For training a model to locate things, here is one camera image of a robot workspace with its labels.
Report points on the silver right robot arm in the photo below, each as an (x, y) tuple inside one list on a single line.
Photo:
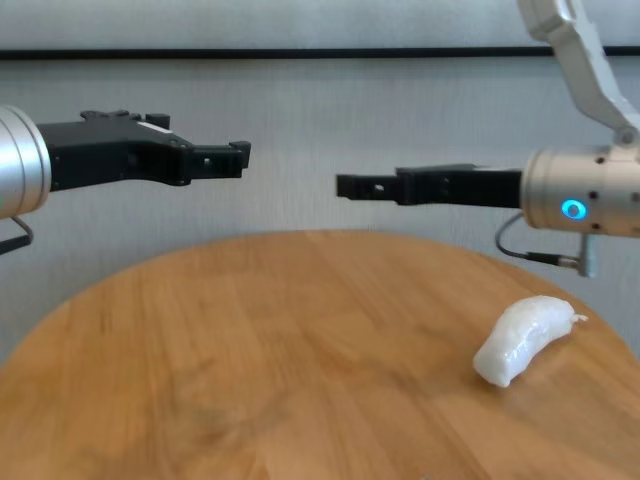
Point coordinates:
[(585, 187)]

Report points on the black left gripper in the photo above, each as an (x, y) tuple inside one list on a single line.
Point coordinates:
[(110, 152)]

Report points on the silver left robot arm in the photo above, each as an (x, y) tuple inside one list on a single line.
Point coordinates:
[(22, 162)]

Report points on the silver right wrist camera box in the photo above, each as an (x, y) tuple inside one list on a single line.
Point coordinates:
[(580, 65)]

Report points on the black wall rail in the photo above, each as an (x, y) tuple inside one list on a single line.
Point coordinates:
[(280, 54)]

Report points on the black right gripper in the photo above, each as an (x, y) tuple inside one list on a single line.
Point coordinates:
[(460, 186)]

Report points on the white plastic-wrapped sandbag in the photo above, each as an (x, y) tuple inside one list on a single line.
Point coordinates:
[(525, 340)]

